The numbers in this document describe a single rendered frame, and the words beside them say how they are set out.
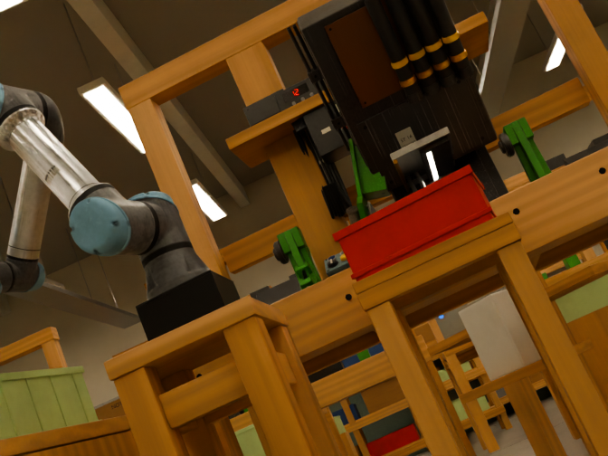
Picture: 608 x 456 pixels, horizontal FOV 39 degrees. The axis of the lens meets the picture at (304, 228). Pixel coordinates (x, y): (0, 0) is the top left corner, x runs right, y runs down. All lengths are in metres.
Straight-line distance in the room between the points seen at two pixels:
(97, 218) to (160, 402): 0.38
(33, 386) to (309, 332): 0.66
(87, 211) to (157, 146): 1.23
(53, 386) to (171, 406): 0.51
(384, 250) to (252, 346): 0.34
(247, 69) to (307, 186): 0.47
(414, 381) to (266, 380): 0.29
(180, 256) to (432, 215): 0.53
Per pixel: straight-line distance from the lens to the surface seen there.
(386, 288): 1.70
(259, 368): 1.64
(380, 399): 9.26
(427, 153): 2.21
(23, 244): 2.14
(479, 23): 2.74
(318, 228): 2.74
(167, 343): 1.69
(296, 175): 2.79
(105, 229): 1.73
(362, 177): 2.37
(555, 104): 2.87
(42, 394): 2.11
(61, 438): 1.93
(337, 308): 2.08
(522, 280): 1.69
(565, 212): 2.08
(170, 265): 1.81
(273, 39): 2.99
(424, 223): 1.74
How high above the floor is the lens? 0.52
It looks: 14 degrees up
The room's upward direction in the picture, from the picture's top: 24 degrees counter-clockwise
